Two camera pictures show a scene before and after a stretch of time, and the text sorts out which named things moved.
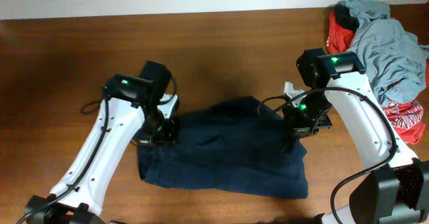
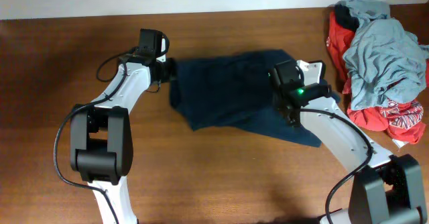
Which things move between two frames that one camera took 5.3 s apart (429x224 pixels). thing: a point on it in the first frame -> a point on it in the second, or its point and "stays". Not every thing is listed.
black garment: x=344 y=19 stays
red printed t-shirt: x=405 y=117 stays
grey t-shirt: x=395 y=61 stays
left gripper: x=172 y=135 -> x=169 y=63
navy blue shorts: x=243 y=146 -> x=234 y=90
